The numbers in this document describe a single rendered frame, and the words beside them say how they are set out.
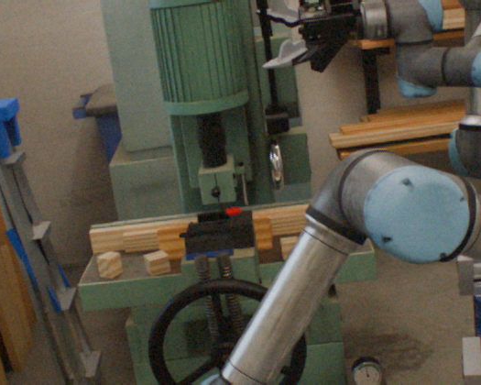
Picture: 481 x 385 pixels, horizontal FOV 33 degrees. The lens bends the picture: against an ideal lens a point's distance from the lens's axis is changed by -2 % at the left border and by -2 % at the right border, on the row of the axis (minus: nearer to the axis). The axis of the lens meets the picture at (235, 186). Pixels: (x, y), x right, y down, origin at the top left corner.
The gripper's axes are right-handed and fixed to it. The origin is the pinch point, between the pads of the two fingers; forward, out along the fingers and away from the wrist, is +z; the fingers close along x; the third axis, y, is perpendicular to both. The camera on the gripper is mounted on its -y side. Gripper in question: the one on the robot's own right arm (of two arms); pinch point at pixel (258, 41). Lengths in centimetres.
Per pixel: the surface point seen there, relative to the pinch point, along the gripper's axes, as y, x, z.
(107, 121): -149, -112, 70
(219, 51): -1.6, -0.2, 7.8
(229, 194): -26.2, 16.8, 9.9
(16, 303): -175, -43, 114
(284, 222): -35.6, 19.2, -0.6
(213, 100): -7.9, 6.6, 10.1
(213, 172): -22.3, 13.6, 12.5
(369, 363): -41, 51, -14
